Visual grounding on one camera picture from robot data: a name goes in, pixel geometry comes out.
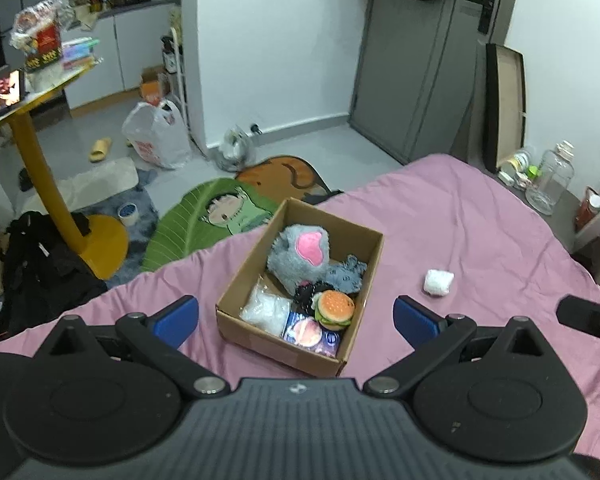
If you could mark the black framed leaning board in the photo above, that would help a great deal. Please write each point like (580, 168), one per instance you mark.
(491, 110)

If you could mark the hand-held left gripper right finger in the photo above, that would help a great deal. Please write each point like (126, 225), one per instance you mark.
(415, 320)

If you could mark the roll of tape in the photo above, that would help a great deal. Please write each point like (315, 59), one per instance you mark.
(128, 214)

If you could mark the black bag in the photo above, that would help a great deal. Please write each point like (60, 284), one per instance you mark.
(45, 275)

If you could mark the red carton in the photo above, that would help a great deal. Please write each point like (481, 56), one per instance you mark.
(587, 212)

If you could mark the black fabric item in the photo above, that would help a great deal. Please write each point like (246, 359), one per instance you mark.
(305, 294)

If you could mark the orange cardboard box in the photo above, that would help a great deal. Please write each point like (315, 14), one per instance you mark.
(152, 90)

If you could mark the brown cardboard box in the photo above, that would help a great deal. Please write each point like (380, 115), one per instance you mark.
(300, 355)

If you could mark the beige floor mat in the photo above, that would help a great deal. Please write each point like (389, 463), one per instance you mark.
(95, 180)

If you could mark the orange cat floor mat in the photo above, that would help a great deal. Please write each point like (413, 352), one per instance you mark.
(280, 175)

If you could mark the white plastic shopping bag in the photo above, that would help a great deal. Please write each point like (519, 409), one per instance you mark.
(155, 135)

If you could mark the blue knitted cloth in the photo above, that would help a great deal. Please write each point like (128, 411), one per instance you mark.
(347, 275)

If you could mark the yellow slipper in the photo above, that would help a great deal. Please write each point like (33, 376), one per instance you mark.
(100, 150)

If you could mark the small green capped jar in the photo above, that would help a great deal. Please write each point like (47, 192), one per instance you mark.
(532, 172)

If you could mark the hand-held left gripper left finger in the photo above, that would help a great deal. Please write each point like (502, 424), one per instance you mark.
(175, 317)

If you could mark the yellow round side table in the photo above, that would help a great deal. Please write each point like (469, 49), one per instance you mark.
(30, 145)

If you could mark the dark glass bottle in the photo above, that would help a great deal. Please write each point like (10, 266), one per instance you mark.
(169, 57)

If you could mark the white cabinet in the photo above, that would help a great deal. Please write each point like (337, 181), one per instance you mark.
(125, 45)

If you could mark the clear plastic water bottle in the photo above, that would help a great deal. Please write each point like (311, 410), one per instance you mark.
(550, 185)

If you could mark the blue plush toy pink ear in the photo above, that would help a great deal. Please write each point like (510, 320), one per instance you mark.
(285, 260)

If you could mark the white round tub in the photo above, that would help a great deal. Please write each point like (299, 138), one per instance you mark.
(514, 164)

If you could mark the clear wrapped snack bag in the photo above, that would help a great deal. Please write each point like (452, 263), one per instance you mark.
(42, 35)

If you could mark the burger plush toy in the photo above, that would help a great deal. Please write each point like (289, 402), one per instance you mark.
(336, 307)

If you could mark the white metal rack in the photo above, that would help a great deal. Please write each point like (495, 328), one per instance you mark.
(182, 85)

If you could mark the black door stopper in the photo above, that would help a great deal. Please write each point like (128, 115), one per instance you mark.
(255, 128)

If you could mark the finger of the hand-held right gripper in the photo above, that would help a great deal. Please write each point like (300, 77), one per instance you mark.
(590, 317)

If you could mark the pink bed sheet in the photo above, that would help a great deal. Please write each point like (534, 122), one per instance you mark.
(455, 210)

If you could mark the blue packet with pink circle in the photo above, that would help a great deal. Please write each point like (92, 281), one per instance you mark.
(307, 332)

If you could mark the tablet with lit screen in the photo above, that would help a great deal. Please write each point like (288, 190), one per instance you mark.
(0, 97)

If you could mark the grey fluffy rug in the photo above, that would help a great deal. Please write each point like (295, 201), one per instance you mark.
(140, 240)

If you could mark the stack of colourful packets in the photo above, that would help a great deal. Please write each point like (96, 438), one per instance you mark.
(80, 55)

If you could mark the green leaf cartoon floor mat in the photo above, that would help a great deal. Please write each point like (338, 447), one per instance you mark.
(180, 230)

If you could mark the grey door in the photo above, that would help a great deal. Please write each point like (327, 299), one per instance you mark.
(405, 70)

